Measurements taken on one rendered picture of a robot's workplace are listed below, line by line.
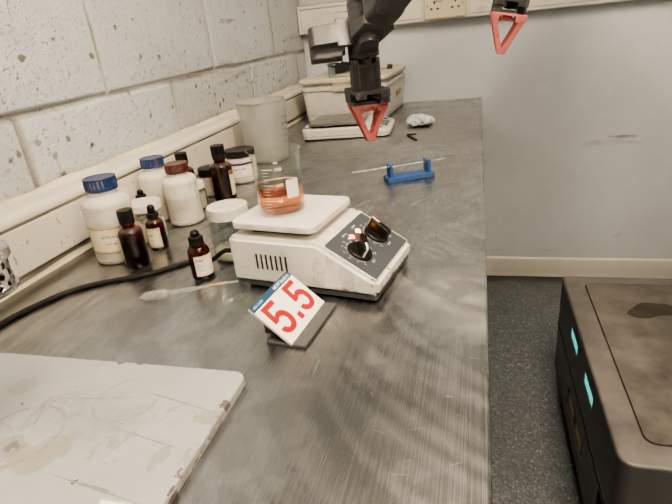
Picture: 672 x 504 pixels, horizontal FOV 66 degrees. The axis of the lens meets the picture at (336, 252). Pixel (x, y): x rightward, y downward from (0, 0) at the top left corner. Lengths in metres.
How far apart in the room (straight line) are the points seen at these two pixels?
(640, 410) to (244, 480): 0.83
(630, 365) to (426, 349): 0.75
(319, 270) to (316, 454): 0.25
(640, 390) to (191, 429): 0.90
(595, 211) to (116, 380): 1.98
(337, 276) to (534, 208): 1.69
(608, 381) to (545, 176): 1.18
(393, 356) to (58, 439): 0.30
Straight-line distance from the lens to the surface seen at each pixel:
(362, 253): 0.61
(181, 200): 0.94
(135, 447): 0.47
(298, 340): 0.55
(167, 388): 0.52
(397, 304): 0.60
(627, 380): 1.18
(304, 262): 0.62
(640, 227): 2.33
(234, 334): 0.59
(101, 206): 0.82
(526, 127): 2.14
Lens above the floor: 1.05
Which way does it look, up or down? 24 degrees down
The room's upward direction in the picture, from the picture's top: 6 degrees counter-clockwise
